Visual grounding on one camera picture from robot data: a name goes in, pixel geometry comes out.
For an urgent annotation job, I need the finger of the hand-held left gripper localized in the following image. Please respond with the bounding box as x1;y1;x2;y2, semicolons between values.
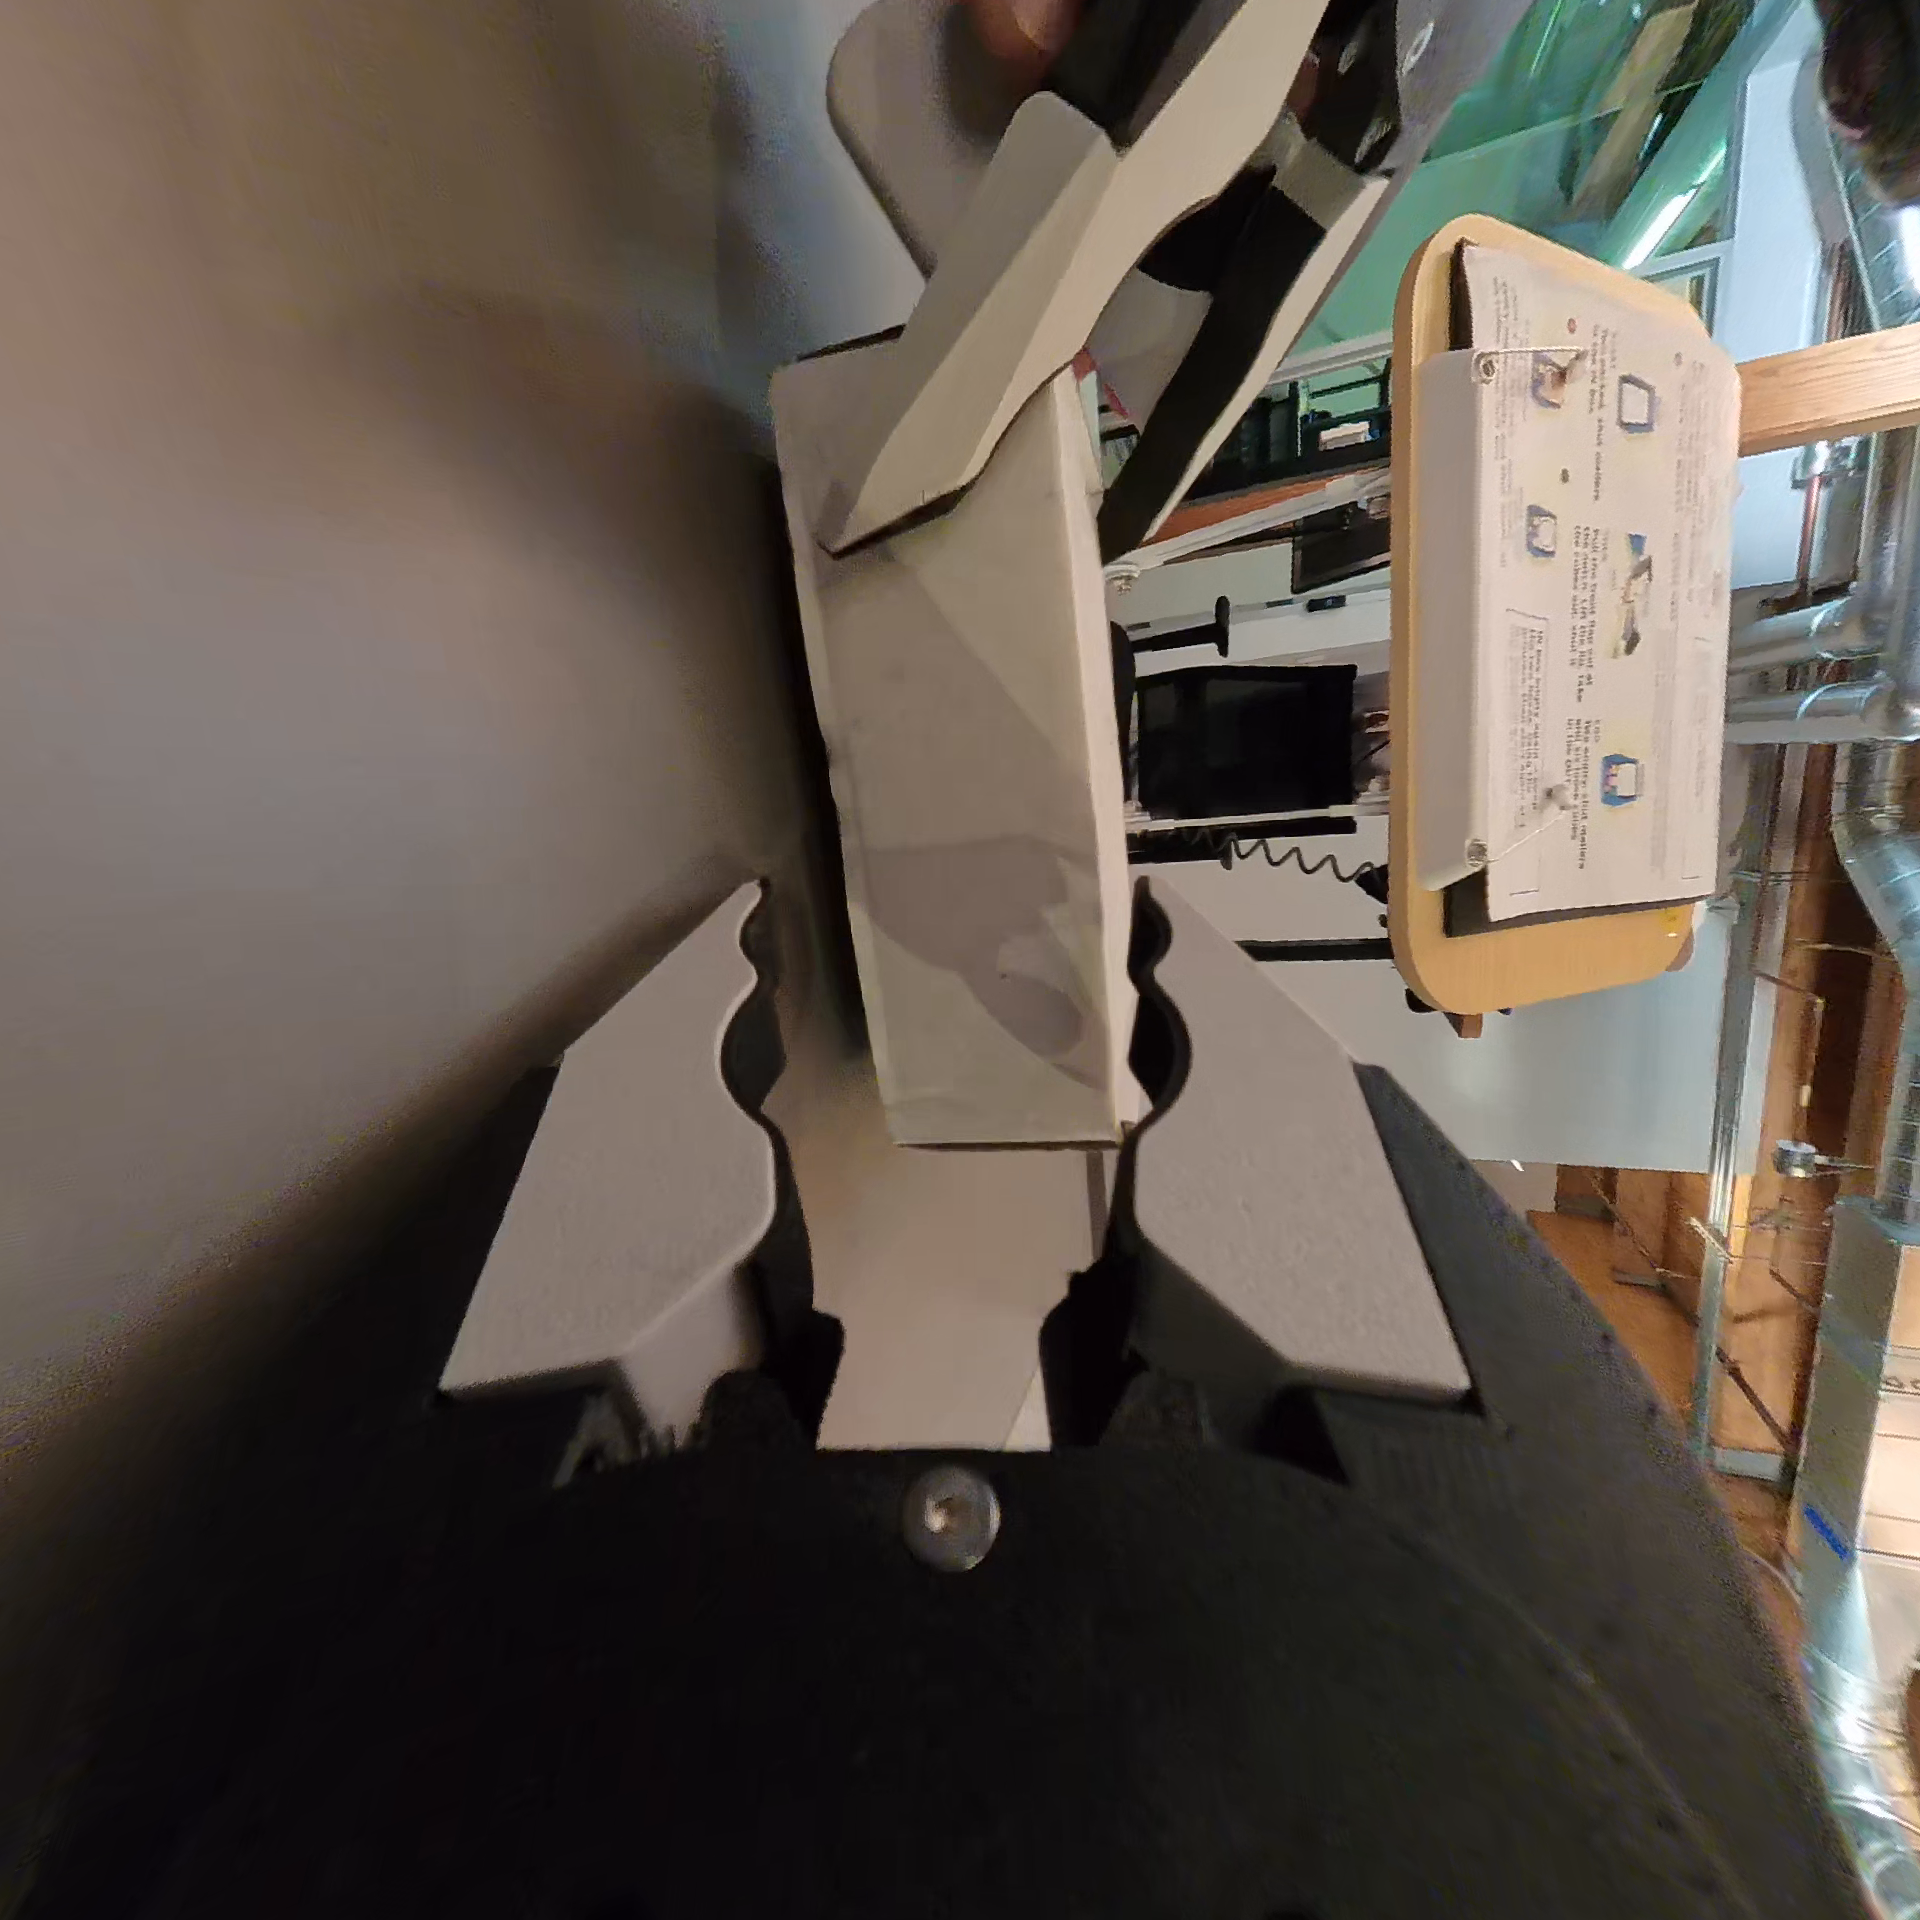
815;89;1263;561
1098;129;1395;561

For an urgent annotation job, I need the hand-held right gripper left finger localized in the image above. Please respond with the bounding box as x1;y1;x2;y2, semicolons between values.
438;883;784;1419

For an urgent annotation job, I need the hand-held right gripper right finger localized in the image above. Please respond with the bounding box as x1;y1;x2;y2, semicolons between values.
1118;877;1472;1413

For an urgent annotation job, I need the white cardboard box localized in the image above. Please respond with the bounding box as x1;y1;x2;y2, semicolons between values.
767;346;1129;1454

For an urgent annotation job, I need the wooden clipboard stand board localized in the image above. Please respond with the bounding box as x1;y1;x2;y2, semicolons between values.
1387;216;1744;1040

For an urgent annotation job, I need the green glass panel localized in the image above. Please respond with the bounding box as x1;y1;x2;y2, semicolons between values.
1199;0;1807;396

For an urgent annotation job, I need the black office chair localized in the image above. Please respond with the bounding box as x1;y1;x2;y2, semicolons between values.
1105;597;1390;841

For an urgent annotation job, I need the printed instruction sheet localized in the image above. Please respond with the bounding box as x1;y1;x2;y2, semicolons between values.
1451;242;1735;921

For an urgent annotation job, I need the wooden beam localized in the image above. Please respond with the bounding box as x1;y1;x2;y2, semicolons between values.
1733;322;1920;460

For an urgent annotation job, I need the silver metal pipe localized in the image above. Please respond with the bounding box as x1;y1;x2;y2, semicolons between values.
1725;576;1920;725

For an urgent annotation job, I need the black coiled cable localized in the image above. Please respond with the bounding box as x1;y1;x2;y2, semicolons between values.
1217;832;1393;889

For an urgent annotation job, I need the silver ventilation duct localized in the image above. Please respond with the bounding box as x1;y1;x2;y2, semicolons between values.
1785;721;1920;1920

